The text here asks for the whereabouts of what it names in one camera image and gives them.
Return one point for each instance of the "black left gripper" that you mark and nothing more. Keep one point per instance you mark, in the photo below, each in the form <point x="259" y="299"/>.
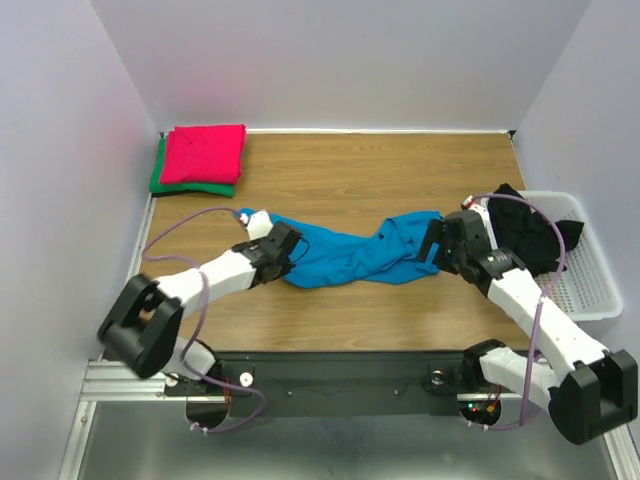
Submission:
<point x="285" y="266"/>

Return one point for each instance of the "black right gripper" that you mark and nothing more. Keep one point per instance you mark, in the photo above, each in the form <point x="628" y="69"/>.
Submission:
<point x="433" y="240"/>

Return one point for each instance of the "blue t-shirt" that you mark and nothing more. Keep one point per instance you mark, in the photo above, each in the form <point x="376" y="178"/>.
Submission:
<point x="326" y="258"/>

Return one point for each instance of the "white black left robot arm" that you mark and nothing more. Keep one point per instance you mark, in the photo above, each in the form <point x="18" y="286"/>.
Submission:
<point x="142" y="326"/>

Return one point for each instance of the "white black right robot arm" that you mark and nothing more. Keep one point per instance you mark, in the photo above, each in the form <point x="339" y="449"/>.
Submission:
<point x="586" y="389"/>

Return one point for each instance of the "black t-shirt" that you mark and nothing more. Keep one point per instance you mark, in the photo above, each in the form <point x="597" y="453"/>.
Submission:
<point x="526" y="233"/>

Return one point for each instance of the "folded pink t-shirt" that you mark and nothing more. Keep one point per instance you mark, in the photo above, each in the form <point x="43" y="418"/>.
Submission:
<point x="204" y="154"/>

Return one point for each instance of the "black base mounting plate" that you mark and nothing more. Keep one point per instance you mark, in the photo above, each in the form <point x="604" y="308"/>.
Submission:
<point x="345" y="384"/>

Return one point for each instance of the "folded green t-shirt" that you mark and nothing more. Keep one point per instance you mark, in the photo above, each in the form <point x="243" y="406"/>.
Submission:
<point x="158" y="189"/>

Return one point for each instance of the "white plastic laundry basket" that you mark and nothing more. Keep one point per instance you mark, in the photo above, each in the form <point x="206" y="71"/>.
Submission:
<point x="583" y="284"/>

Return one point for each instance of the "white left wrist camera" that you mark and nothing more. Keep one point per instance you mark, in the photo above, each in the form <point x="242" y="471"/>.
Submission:
<point x="257" y="225"/>

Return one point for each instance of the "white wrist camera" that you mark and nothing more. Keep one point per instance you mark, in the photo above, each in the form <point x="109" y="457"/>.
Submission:
<point x="257" y="225"/>
<point x="480" y="206"/>

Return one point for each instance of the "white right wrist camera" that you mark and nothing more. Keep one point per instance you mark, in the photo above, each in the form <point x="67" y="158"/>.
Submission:
<point x="480" y="206"/>

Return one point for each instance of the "aluminium frame rail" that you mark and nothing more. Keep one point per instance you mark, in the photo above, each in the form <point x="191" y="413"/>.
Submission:
<point x="103" y="381"/>

